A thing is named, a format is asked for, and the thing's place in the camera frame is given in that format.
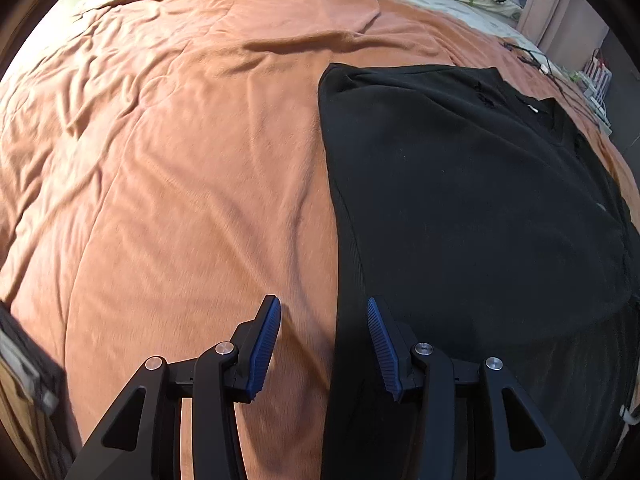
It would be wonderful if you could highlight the orange blanket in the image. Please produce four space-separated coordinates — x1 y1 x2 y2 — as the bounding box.
0 0 640 480

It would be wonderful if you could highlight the thin black cable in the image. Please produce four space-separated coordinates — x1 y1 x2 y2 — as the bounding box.
502 42 568 92

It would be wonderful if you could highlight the beige curtain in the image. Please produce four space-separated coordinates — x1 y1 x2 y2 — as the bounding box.
517 0 591 51

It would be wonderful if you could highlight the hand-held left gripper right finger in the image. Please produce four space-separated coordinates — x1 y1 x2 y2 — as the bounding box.
366 296 583 480

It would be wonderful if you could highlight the black sweater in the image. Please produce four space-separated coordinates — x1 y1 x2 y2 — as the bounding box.
317 62 640 480

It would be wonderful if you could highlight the striped box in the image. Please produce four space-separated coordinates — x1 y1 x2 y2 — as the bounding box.
582 50 613 97

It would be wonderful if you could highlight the white plastic box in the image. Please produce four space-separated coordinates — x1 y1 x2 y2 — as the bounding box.
582 91 615 135

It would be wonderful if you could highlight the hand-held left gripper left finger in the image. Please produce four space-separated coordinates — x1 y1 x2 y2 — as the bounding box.
67 294 282 480

